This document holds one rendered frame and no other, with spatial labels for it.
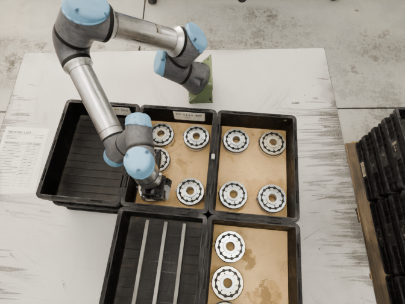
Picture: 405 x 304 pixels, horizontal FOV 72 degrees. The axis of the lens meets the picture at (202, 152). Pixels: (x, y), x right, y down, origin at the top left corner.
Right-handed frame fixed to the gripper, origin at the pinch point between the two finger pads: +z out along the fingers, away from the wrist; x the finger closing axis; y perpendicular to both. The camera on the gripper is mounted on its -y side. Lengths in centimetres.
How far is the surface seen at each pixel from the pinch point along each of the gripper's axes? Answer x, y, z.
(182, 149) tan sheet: 7.4, -16.3, 2.1
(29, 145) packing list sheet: -65, -24, 15
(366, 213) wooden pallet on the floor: 112, -4, 71
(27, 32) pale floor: -146, -163, 85
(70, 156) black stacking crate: -37.8, -13.2, 2.2
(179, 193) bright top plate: 7.3, 2.2, -0.7
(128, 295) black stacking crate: -8.4, 36.1, 2.4
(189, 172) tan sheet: 10.4, -6.7, 2.1
